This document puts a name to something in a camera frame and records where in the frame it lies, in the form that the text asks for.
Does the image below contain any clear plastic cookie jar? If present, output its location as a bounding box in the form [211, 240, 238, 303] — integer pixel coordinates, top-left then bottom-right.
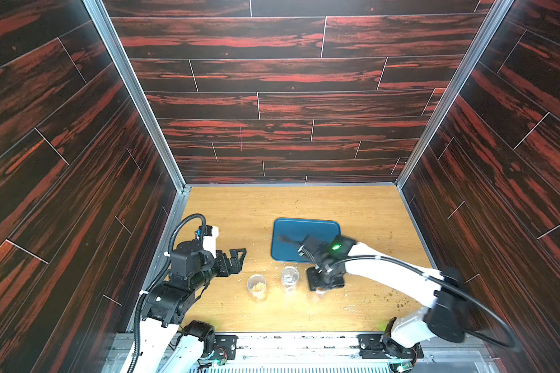
[310, 288, 328, 303]

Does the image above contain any aluminium corner post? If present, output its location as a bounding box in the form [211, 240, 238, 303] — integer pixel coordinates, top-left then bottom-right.
[82, 0, 190, 193]
[395, 0, 514, 191]

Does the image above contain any blue plastic tray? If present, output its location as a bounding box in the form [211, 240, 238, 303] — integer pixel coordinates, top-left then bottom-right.
[271, 218, 341, 263]

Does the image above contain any clear jar with yellow snacks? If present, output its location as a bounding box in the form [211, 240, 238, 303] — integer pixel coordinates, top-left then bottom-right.
[247, 274, 268, 302]

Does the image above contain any clear empty plastic jar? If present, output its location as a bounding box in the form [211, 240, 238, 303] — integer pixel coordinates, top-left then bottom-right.
[281, 266, 300, 293]

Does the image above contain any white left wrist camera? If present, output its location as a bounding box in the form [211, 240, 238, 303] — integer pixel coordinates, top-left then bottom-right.
[195, 225, 219, 258]

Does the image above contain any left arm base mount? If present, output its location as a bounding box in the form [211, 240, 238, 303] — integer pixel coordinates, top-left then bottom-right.
[184, 320, 238, 364]

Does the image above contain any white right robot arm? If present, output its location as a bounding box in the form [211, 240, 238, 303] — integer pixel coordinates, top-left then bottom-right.
[297, 236, 520, 361]

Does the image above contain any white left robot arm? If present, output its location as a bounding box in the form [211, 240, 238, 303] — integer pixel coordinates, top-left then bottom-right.
[122, 214, 247, 372]

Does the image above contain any aluminium corner post left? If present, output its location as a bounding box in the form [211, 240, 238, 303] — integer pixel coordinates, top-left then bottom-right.
[82, 0, 190, 193]

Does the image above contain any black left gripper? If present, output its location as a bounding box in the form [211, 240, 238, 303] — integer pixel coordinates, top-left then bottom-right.
[188, 247, 247, 292]

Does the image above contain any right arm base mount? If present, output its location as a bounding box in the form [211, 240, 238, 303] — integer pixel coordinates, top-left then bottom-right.
[357, 317, 424, 373]

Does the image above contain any aluminium corner post right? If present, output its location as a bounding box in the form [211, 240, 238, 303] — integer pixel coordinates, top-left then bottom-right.
[395, 0, 514, 191]

